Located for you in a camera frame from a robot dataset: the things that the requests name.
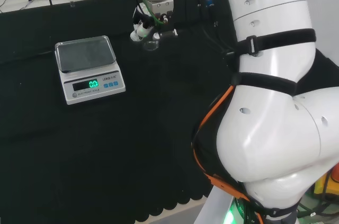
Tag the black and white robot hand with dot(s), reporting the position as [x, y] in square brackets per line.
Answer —
[148, 20]

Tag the small clear glass beaker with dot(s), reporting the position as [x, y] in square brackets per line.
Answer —
[151, 45]

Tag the white electronic balance steel pan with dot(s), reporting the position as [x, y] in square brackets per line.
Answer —
[88, 69]

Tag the black bench cloth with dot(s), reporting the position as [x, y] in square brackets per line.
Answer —
[106, 118]

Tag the yellow stop button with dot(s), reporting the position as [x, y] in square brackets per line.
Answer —
[328, 181]

